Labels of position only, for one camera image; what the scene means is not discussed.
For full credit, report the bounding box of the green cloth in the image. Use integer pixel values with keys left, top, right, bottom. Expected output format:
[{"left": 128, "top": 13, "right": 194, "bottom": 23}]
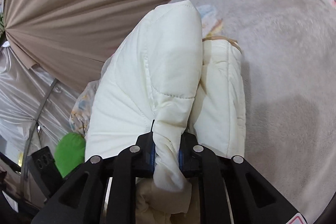
[{"left": 54, "top": 132, "right": 85, "bottom": 178}]

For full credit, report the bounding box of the cream quilted blanket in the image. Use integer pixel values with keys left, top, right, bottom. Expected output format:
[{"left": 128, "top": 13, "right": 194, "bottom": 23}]
[{"left": 85, "top": 1, "right": 246, "bottom": 223}]

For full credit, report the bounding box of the grey floral bed cover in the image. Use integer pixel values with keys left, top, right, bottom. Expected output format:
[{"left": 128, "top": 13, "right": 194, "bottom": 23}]
[{"left": 69, "top": 0, "right": 336, "bottom": 224}]

